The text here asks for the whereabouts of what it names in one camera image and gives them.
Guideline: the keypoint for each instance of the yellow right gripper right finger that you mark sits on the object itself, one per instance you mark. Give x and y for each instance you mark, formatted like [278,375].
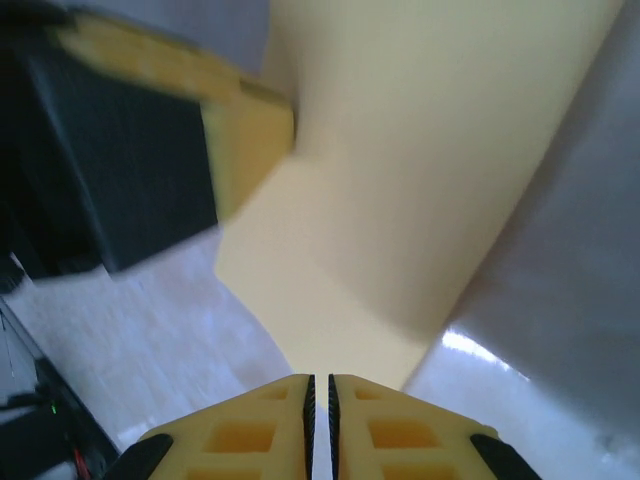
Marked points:
[400,435]

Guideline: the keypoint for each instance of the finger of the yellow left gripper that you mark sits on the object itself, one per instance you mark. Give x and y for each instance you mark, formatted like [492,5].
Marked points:
[250,145]

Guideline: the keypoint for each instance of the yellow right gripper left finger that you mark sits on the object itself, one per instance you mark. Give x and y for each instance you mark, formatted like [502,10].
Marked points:
[240,435]

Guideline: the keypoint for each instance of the yellow cloth square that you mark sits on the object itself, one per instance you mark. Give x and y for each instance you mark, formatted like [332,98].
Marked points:
[400,175]

